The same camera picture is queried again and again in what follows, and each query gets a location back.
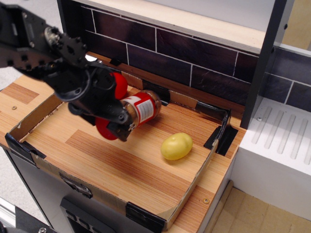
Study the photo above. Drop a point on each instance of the yellow toy potato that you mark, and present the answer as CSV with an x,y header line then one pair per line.
x,y
176,146

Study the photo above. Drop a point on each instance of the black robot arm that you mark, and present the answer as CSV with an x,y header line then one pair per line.
x,y
42,52

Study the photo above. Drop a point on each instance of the cardboard fence with black tape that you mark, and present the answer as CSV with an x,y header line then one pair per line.
x,y
58,154

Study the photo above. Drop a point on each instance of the red toy tomato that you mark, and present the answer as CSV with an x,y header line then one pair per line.
x,y
121,85

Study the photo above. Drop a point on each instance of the white toy sink drainboard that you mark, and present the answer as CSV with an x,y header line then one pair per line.
x,y
273,162

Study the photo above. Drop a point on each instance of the red-lidded basil spice bottle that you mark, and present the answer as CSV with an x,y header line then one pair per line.
x,y
141,107

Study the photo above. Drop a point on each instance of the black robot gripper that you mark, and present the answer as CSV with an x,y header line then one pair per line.
x,y
90,93

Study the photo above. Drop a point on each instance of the dark grey shelf post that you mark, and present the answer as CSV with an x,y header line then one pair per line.
x,y
274,34
71,18

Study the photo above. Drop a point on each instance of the dark grey left shelf post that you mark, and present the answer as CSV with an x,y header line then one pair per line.
x,y
71,18

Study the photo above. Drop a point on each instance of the black toy oven panel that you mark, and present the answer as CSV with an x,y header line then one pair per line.
x,y
89,217

